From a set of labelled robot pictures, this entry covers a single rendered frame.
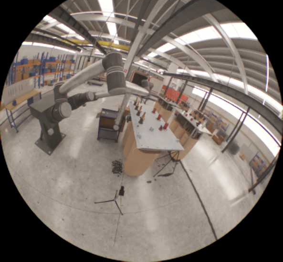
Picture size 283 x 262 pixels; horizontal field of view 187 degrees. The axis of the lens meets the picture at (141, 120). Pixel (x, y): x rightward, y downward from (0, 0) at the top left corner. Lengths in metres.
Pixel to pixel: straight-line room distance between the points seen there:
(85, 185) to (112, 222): 0.94
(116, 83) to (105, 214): 2.06
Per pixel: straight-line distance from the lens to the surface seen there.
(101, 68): 0.78
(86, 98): 1.69
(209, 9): 3.19
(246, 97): 9.07
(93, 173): 2.19
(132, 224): 2.11
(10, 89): 4.56
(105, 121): 2.39
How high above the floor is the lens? 2.02
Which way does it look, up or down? 26 degrees down
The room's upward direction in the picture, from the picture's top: 23 degrees clockwise
